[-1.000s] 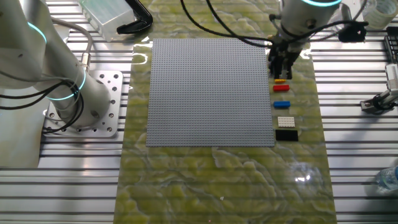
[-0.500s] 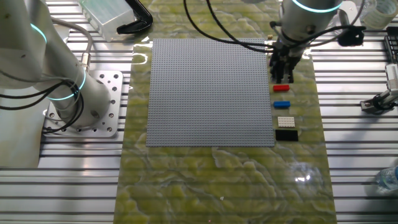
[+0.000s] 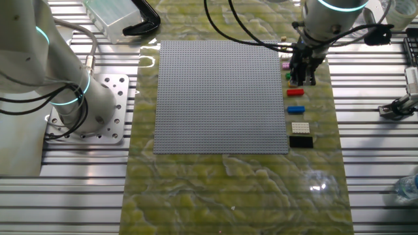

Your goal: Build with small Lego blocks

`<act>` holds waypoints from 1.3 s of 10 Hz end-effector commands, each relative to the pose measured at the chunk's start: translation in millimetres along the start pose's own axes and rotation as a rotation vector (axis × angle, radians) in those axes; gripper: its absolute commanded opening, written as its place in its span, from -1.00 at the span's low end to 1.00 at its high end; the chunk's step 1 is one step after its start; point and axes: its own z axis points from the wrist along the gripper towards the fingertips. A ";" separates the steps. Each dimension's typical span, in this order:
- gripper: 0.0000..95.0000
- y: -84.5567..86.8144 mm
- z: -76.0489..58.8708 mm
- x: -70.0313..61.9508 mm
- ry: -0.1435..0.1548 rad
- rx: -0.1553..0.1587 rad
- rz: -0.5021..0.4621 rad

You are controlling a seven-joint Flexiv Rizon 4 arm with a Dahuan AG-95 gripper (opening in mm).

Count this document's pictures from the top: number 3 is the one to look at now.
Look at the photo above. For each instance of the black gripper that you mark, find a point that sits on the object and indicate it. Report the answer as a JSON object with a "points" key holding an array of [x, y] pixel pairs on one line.
{"points": [[307, 56]]}

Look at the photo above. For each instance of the black Lego plate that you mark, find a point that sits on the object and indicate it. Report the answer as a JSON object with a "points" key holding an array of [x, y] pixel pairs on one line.
{"points": [[301, 142]]}

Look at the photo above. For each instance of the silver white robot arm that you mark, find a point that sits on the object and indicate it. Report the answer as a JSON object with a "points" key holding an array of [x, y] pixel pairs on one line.
{"points": [[32, 49]]}

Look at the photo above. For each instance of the green Lego brick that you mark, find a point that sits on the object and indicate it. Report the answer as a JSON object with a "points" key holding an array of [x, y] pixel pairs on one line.
{"points": [[287, 76]]}

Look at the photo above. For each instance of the red Lego brick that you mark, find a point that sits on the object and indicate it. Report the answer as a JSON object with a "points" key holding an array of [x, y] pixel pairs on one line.
{"points": [[295, 92]]}

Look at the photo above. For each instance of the pink Lego brick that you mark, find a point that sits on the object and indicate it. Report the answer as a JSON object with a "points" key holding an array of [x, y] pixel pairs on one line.
{"points": [[285, 66]]}

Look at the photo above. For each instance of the small white Lego brick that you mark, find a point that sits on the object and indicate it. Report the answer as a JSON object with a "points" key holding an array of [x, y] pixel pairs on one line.
{"points": [[284, 56]]}

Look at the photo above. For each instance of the small lime Lego brick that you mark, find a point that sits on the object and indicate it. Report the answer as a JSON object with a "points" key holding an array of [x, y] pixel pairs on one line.
{"points": [[286, 48]]}

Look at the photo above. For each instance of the blue Lego brick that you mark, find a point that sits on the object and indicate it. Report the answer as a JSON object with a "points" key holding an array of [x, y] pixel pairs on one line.
{"points": [[296, 109]]}

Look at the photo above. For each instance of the tiny tan Lego brick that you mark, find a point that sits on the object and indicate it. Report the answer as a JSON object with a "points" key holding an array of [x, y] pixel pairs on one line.
{"points": [[283, 38]]}

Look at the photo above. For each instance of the white Lego plate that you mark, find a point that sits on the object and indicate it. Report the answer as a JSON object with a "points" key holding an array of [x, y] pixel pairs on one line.
{"points": [[300, 128]]}

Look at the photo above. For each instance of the large grey Lego baseplate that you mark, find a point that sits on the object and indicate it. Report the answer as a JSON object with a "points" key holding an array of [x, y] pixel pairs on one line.
{"points": [[212, 98]]}

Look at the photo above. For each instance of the black keyboard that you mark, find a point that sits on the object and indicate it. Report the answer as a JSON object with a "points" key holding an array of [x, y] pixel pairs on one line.
{"points": [[412, 45]]}

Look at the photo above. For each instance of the clear tape roll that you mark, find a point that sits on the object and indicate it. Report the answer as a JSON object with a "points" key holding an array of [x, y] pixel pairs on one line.
{"points": [[401, 14]]}

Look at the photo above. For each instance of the green marble pattern mat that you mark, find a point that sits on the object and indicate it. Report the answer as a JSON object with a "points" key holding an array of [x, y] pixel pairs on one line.
{"points": [[228, 196]]}

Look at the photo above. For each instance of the clear water bottle blue cap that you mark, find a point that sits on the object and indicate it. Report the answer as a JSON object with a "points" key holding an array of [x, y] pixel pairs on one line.
{"points": [[408, 187]]}

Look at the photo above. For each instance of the black C-clamp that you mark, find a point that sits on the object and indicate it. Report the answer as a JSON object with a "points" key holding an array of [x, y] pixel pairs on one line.
{"points": [[147, 23]]}

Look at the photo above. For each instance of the translucent plastic box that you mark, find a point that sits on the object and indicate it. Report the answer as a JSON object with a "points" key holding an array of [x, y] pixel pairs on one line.
{"points": [[111, 19]]}

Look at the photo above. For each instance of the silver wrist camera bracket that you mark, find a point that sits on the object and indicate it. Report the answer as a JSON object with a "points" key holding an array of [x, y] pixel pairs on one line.
{"points": [[370, 15]]}

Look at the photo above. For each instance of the metal camera mount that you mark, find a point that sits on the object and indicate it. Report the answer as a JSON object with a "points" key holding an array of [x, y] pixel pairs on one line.
{"points": [[392, 109]]}

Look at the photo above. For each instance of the grey depth camera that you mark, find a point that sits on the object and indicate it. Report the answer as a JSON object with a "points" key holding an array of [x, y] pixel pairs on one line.
{"points": [[412, 81]]}

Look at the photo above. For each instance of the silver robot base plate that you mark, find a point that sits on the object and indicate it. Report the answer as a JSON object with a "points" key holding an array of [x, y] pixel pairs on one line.
{"points": [[124, 98]]}

